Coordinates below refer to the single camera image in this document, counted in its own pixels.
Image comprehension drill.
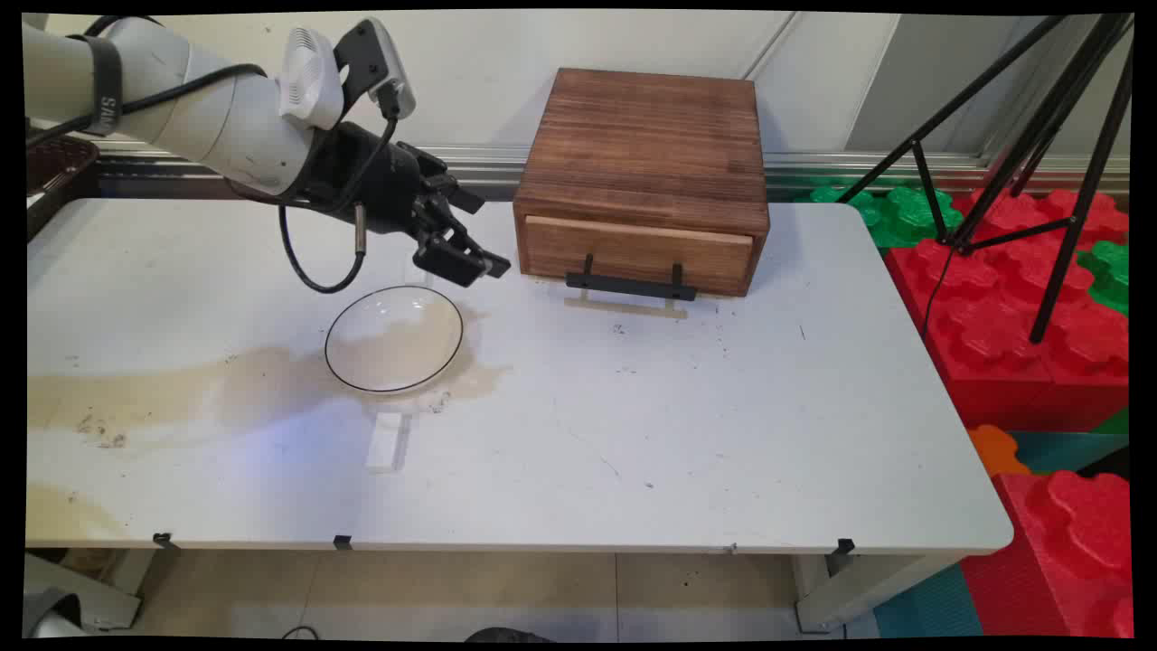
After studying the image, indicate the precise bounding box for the wooden drawer with black handle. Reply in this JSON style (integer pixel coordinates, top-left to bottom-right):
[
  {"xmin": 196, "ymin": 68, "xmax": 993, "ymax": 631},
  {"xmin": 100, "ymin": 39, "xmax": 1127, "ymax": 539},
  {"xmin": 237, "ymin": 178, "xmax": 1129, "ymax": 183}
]
[{"xmin": 523, "ymin": 215, "xmax": 755, "ymax": 303}]

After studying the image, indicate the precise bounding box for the aluminium wall rail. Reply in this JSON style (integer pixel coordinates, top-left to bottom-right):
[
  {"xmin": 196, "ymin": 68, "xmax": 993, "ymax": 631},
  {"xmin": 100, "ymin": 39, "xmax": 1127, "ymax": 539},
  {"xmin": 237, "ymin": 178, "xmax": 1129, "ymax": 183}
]
[{"xmin": 90, "ymin": 136, "xmax": 1131, "ymax": 203}]

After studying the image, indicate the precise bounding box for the green foam block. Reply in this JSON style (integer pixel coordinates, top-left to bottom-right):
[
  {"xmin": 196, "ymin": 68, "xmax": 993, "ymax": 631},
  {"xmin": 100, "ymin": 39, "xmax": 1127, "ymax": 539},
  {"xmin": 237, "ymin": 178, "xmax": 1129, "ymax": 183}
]
[
  {"xmin": 1076, "ymin": 240, "xmax": 1131, "ymax": 317},
  {"xmin": 795, "ymin": 183, "xmax": 964, "ymax": 250}
]

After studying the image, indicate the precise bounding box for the orange foam piece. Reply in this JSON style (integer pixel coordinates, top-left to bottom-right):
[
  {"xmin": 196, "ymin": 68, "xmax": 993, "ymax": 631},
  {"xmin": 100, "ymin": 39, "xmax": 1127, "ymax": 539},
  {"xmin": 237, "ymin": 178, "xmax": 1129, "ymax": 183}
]
[{"xmin": 967, "ymin": 424, "xmax": 1032, "ymax": 479}]

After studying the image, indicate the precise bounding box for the white table leg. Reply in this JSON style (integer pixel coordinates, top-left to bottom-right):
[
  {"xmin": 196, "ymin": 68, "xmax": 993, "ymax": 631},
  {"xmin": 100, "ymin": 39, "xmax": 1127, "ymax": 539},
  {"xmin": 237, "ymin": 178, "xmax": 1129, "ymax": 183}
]
[{"xmin": 794, "ymin": 552, "xmax": 952, "ymax": 635}]

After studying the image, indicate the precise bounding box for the brown wooden cabinet box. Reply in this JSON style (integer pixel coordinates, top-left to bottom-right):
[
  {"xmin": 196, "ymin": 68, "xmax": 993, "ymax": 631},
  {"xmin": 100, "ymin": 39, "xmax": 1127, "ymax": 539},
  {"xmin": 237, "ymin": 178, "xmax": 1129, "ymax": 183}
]
[{"xmin": 513, "ymin": 68, "xmax": 771, "ymax": 298}]

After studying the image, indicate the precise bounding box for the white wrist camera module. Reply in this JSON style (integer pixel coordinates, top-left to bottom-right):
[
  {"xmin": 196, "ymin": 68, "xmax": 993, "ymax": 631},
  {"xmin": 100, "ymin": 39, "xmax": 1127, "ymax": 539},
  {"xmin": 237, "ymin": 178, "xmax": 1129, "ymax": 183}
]
[{"xmin": 278, "ymin": 18, "xmax": 418, "ymax": 130}]

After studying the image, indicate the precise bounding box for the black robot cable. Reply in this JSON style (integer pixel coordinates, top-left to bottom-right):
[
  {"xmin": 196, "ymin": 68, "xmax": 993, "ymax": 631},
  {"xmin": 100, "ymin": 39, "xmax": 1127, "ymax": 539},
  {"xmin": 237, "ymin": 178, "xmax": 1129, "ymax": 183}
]
[{"xmin": 25, "ymin": 63, "xmax": 404, "ymax": 296}]

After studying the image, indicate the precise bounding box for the teal foam mat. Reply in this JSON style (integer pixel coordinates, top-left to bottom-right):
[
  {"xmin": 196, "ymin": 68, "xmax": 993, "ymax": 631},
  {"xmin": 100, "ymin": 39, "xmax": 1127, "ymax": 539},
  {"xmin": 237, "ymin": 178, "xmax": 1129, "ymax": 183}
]
[
  {"xmin": 1009, "ymin": 429, "xmax": 1131, "ymax": 475},
  {"xmin": 871, "ymin": 564, "xmax": 985, "ymax": 639}
]

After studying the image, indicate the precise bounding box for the black strap on arm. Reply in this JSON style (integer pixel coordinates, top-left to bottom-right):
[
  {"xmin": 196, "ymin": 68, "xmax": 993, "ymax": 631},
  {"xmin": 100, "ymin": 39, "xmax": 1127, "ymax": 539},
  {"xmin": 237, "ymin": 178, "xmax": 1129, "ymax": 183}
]
[{"xmin": 67, "ymin": 33, "xmax": 125, "ymax": 137}]

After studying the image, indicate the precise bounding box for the black tripod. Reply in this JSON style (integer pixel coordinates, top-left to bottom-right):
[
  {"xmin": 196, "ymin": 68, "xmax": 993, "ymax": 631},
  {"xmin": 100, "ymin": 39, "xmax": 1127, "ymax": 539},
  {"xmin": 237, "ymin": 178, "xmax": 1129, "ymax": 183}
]
[{"xmin": 836, "ymin": 13, "xmax": 1136, "ymax": 345}]

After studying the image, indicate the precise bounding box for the clear glass plate black rim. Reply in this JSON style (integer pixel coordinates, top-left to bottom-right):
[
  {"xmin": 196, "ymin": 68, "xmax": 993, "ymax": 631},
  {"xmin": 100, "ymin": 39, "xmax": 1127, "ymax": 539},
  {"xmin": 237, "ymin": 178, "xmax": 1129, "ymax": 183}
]
[{"xmin": 324, "ymin": 285, "xmax": 466, "ymax": 395}]

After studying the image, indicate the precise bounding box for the large red foam block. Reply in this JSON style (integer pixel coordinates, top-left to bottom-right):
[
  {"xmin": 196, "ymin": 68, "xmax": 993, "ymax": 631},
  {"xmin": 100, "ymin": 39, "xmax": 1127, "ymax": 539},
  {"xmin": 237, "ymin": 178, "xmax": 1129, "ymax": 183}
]
[
  {"xmin": 960, "ymin": 470, "xmax": 1135, "ymax": 639},
  {"xmin": 883, "ymin": 187, "xmax": 1131, "ymax": 431}
]

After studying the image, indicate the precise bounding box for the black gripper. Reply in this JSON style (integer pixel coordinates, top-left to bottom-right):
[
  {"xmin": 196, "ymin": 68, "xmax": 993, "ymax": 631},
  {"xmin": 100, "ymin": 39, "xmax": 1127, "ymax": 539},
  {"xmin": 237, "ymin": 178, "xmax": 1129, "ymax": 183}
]
[{"xmin": 296, "ymin": 122, "xmax": 513, "ymax": 289}]

